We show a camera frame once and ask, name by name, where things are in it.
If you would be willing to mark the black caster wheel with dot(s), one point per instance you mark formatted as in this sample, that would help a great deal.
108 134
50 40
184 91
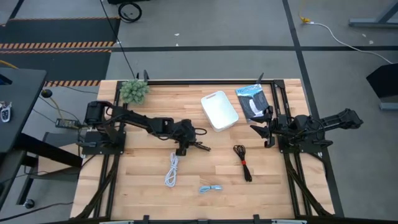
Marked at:
29 203

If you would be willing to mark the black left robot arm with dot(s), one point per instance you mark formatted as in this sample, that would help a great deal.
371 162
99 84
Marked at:
136 117

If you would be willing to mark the grey table leg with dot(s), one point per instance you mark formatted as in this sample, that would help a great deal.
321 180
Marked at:
371 21

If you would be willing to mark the green potted plant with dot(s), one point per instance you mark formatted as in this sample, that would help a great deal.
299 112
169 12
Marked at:
134 91

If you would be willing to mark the white plastic bin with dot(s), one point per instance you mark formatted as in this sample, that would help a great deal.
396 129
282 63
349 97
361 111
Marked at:
219 111

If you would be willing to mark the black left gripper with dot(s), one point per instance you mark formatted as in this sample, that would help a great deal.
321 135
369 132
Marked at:
186 132

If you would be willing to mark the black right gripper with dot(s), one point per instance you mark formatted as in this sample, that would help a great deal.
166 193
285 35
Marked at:
280 126

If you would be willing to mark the white key fob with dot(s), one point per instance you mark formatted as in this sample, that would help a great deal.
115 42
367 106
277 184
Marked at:
5 112

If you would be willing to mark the black hazard-striped floor mat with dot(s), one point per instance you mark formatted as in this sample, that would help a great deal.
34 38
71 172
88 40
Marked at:
56 31

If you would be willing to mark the black aluminium rig frame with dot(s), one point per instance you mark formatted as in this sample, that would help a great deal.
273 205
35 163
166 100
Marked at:
202 82

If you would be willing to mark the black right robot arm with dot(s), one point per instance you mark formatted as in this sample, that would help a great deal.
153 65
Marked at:
329 122

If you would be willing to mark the black power strip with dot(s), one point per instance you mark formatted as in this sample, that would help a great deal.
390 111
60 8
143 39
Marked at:
66 123

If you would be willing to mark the black round desk foot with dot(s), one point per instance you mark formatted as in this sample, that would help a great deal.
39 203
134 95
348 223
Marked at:
46 93

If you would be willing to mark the black side desk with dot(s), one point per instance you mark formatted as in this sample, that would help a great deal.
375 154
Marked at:
385 81

